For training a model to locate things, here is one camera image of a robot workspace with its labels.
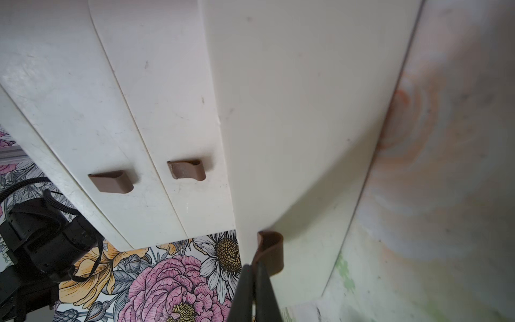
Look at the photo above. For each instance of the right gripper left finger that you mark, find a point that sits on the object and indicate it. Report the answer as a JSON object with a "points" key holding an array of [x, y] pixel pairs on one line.
{"points": [[241, 308]]}

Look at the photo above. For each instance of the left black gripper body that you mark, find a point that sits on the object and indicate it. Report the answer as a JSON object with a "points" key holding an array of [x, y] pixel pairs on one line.
{"points": [[45, 239]]}

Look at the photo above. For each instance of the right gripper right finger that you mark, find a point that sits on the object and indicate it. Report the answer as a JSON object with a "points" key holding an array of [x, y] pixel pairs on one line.
{"points": [[267, 309]]}

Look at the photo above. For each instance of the white drawer cabinet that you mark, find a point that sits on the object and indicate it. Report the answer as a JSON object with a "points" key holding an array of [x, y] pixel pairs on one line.
{"points": [[55, 69]]}

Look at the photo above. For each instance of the white bottom drawer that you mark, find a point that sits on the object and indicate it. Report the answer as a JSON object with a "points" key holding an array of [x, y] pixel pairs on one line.
{"points": [[302, 90]]}

